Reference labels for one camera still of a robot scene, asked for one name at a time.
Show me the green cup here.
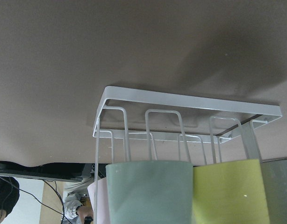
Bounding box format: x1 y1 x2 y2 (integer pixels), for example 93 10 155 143
106 161 193 224

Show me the pink cup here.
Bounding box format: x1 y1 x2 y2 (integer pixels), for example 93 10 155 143
87 177 110 224

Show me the yellow cup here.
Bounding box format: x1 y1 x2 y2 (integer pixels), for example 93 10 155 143
193 159 270 224

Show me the grey cup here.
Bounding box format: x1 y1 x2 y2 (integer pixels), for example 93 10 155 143
261 159 287 224

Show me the black foam block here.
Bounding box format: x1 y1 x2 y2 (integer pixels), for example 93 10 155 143
0 161 85 182

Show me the person in grey jacket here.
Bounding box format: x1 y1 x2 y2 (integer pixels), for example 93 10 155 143
62 192 94 224

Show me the person in black jacket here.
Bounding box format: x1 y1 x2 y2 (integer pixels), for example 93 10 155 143
0 177 20 224

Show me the white wire cup rack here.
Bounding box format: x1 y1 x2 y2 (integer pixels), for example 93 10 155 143
93 86 282 224

